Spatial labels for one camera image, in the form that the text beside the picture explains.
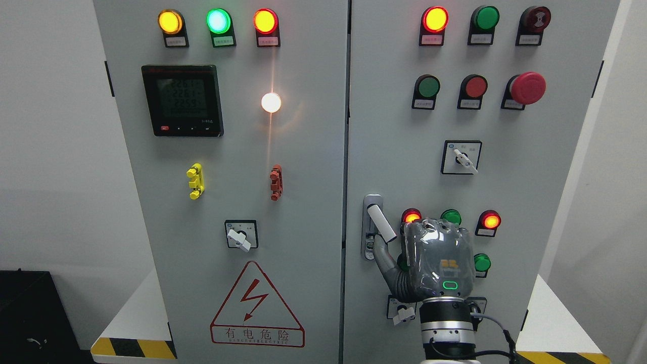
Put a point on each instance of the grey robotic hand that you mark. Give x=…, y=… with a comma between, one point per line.
x=440, y=258

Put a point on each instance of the silver cabinet door handle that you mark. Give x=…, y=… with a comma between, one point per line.
x=374, y=223

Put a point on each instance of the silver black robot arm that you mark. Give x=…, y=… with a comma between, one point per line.
x=447, y=332

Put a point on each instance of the right grey cabinet door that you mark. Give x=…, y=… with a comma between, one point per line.
x=396, y=152

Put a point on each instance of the grey cabinet door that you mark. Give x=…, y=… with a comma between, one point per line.
x=299, y=235
x=396, y=152

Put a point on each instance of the left grey cabinet door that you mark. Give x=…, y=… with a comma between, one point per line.
x=299, y=235

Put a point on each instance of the red lit lamp left door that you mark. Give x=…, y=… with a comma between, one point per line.
x=267, y=28

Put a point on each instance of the green lamp middle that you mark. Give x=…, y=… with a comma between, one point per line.
x=452, y=215

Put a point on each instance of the green push button lower right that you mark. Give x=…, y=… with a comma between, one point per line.
x=482, y=264

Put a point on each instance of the green push button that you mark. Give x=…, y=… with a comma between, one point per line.
x=482, y=264
x=425, y=92

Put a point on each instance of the red lit lamp middle left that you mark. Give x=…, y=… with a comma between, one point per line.
x=410, y=215

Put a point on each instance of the red lit lamp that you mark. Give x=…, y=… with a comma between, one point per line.
x=488, y=223
x=432, y=29
x=410, y=215

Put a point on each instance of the red lit lamp middle right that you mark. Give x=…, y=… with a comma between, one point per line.
x=488, y=223

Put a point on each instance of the white platform with hazard stripes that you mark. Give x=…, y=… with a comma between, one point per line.
x=139, y=332

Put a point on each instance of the green push button upper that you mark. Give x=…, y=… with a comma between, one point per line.
x=425, y=92

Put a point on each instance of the red push button upper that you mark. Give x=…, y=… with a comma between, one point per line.
x=471, y=92

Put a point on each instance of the red terminal connector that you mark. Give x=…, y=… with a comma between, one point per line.
x=276, y=182

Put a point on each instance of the red emergency stop button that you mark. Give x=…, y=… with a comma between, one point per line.
x=522, y=90

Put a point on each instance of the red electric hazard warning sticker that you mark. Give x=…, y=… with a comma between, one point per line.
x=254, y=313

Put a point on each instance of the white lit indicator lamp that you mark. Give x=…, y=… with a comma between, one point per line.
x=271, y=102

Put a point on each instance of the red lit lamp right top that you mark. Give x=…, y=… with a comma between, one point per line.
x=432, y=29

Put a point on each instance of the green lamp right top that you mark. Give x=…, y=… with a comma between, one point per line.
x=483, y=21

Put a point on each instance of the dark red buzzer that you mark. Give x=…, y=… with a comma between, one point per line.
x=533, y=21

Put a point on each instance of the yellow terminal connector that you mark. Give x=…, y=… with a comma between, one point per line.
x=196, y=181

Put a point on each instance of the black digital power meter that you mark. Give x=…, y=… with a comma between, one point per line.
x=183, y=100

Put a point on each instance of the green lit indicator lamp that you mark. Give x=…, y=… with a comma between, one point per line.
x=220, y=25

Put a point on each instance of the yellow indicator lamp top left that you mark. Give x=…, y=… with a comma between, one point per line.
x=174, y=29

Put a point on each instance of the black box at left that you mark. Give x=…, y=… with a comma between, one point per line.
x=34, y=324

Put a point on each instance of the black knob selector switch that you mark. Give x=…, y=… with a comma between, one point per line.
x=477, y=304

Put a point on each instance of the lower white rotary selector switch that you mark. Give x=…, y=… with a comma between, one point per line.
x=399, y=312

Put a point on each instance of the upper right rotary selector switch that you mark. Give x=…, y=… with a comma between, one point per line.
x=461, y=157

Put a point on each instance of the left door rotary selector switch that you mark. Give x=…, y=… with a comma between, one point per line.
x=241, y=234

